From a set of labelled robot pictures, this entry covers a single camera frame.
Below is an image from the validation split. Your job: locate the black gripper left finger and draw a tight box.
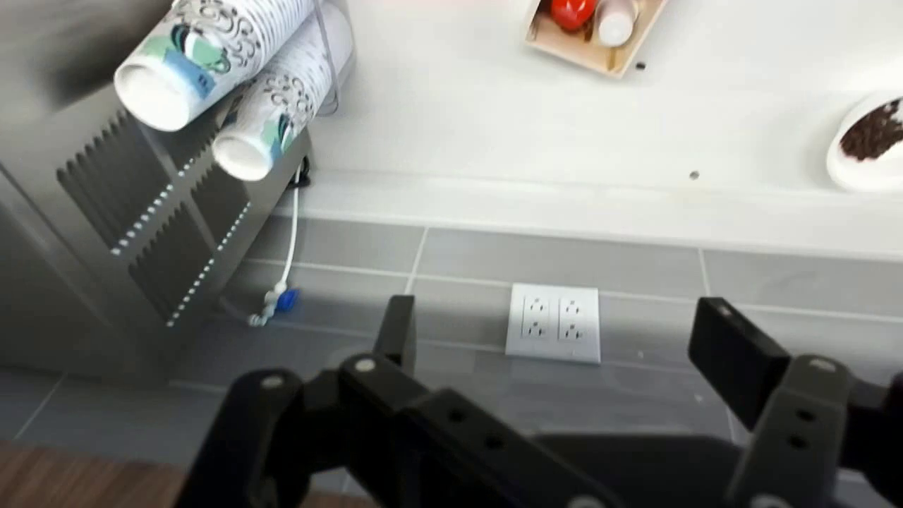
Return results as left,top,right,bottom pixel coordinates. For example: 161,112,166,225
176,293,616,508

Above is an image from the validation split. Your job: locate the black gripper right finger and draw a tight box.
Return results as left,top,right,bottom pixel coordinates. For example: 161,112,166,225
687,295,903,508

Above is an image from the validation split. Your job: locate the white four-socket outlet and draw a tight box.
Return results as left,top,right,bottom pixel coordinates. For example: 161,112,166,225
502,281,604,366

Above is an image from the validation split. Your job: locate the white tube with blue valve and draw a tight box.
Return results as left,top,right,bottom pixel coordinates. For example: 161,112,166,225
247,180,305,331

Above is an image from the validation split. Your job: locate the white bowl without spoon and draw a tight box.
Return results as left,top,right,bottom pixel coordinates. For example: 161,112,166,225
825,87,903,198

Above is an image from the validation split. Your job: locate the dark beans pile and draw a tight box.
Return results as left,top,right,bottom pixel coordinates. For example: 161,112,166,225
838,96,903,164

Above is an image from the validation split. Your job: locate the small wooden box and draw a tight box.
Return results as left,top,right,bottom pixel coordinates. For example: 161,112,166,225
523,0,671,82

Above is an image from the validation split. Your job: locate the patterned paper cup stack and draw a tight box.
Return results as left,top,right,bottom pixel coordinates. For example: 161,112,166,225
110,0,319,135

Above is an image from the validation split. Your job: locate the small white toy bottle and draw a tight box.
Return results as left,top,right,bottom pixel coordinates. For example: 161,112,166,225
597,0,642,50

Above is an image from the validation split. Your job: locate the red toy tomato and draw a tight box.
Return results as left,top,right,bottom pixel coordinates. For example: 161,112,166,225
549,0,598,36

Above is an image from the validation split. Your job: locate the white bottle near wall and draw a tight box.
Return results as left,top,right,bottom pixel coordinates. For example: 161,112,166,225
209,0,357,187

